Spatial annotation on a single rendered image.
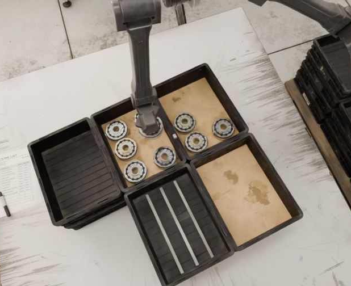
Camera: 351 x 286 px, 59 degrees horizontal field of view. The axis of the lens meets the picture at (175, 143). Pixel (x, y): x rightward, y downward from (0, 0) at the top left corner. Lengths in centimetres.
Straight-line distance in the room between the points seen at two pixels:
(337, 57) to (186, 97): 109
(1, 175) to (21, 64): 145
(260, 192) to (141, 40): 85
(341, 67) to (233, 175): 111
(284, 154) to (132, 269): 89
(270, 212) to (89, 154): 84
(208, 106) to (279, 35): 151
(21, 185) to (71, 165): 33
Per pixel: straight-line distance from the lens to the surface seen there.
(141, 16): 76
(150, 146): 143
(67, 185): 148
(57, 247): 159
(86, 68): 188
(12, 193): 174
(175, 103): 151
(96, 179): 144
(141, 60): 87
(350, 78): 217
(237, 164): 140
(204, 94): 153
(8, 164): 180
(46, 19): 326
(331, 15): 110
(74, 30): 307
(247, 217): 136
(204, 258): 133
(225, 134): 141
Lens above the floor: 216
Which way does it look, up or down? 69 degrees down
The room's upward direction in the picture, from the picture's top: 11 degrees counter-clockwise
